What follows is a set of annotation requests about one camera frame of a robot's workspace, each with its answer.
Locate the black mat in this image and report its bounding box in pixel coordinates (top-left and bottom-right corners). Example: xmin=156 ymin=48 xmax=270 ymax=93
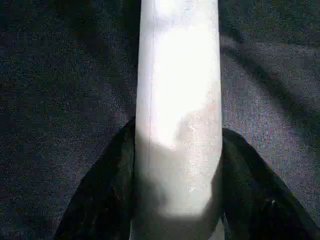
xmin=0 ymin=0 xmax=320 ymax=240

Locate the white plastic table leg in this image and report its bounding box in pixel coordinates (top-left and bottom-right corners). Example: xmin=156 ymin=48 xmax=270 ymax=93
xmin=129 ymin=0 xmax=225 ymax=240

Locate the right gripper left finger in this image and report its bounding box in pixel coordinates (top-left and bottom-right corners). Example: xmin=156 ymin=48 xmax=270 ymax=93
xmin=54 ymin=119 xmax=137 ymax=240

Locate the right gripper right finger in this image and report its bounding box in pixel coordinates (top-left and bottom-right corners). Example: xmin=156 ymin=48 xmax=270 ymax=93
xmin=211 ymin=127 xmax=320 ymax=240

